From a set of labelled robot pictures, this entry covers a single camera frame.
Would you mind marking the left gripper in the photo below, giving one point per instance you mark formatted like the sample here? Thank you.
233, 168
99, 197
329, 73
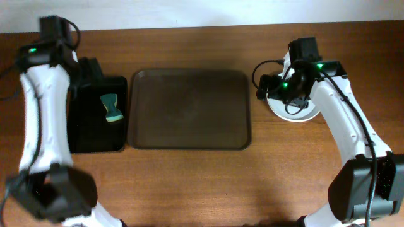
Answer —
98, 75

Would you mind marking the brown plastic serving tray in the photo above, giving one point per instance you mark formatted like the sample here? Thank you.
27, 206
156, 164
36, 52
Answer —
194, 109

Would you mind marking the black rectangular tray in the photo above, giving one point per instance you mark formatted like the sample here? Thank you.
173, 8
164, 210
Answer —
88, 130

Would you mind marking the pale blue plate top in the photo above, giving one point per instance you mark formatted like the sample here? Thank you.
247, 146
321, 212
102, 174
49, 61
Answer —
293, 112

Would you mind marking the green scrubbing sponge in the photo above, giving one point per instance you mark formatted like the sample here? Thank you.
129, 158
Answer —
109, 101

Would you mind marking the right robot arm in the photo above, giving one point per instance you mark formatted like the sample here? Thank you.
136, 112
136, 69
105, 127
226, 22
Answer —
370, 184

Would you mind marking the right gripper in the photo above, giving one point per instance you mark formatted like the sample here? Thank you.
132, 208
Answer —
273, 81

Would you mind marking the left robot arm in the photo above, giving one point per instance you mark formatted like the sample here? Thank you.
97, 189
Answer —
48, 186

